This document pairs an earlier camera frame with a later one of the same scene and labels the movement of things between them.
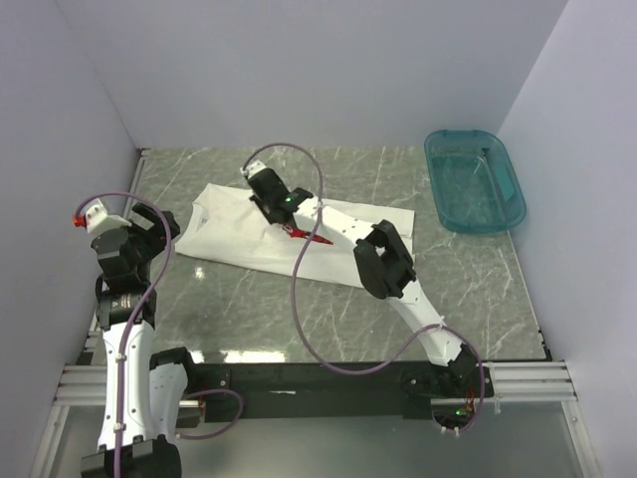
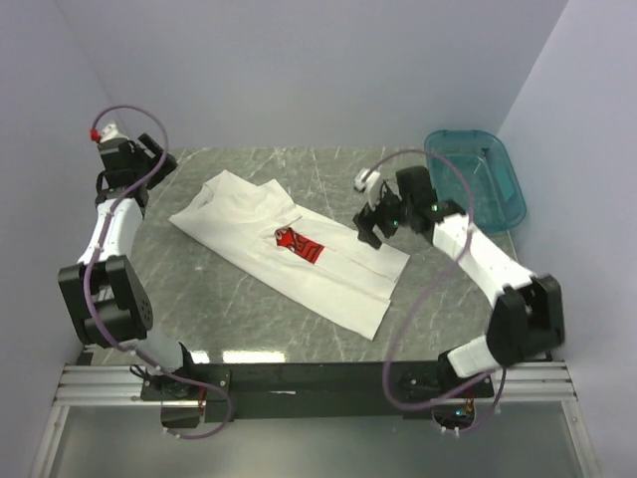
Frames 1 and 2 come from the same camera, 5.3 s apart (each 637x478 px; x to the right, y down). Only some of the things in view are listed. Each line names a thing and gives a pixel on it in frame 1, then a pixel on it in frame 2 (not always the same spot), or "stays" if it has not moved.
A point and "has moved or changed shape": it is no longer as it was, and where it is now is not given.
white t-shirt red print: x=227 y=228 has moved or changed shape
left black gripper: x=156 y=235 -> x=151 y=148
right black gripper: x=254 y=198 -> x=366 y=221
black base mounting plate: x=336 y=389 stays
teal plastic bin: x=477 y=187 stays
